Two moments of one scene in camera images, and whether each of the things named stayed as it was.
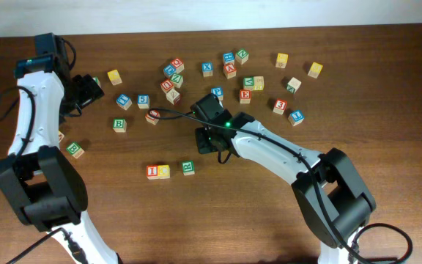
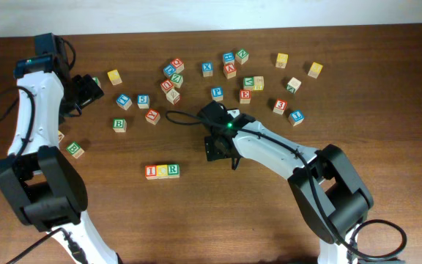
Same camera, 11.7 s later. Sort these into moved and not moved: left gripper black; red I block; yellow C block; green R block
Moved: green R block
Not moved: yellow C block; left gripper black; red I block
